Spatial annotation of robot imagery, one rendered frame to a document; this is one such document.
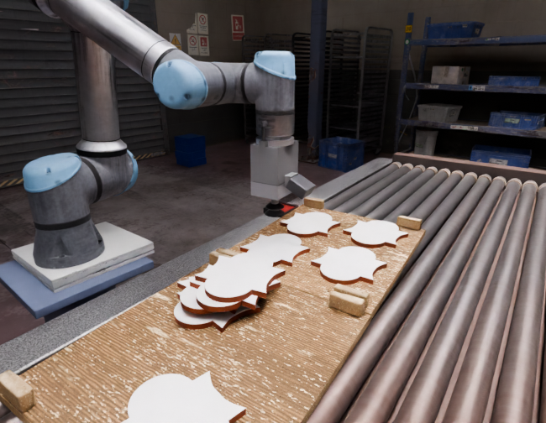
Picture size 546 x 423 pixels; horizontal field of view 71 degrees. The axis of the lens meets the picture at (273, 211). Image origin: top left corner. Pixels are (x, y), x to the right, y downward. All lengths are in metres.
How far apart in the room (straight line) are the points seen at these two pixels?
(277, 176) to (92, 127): 0.48
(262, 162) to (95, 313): 0.40
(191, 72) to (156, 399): 0.46
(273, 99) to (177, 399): 0.50
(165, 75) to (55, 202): 0.42
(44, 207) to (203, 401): 0.59
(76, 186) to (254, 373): 0.59
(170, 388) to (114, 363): 0.11
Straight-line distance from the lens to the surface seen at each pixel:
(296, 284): 0.73
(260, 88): 0.72
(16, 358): 0.71
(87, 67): 0.99
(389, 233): 0.95
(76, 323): 0.74
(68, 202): 0.94
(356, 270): 0.77
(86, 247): 0.97
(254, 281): 0.63
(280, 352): 0.58
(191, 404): 0.51
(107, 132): 1.00
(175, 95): 0.64
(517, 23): 5.82
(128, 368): 0.59
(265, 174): 0.74
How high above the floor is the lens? 1.32
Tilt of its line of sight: 21 degrees down
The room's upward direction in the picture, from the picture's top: straight up
